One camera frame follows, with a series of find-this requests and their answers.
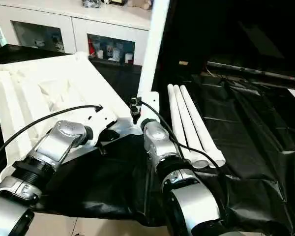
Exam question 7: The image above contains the white plastic table leg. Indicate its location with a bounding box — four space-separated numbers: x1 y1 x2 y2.
137 0 171 99
173 85 216 170
179 85 226 168
167 84 207 170

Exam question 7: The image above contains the white plastic table top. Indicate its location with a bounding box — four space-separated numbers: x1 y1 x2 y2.
0 52 144 183

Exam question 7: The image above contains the black case with gold label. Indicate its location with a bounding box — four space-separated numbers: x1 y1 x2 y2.
159 0 212 72

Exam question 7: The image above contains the white cabinet with glass doors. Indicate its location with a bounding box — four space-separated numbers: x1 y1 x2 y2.
0 0 153 66

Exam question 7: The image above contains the black mat cover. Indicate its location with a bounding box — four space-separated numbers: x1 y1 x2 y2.
0 44 295 236

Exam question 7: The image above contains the grey metal rod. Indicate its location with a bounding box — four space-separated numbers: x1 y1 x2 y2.
206 61 295 82

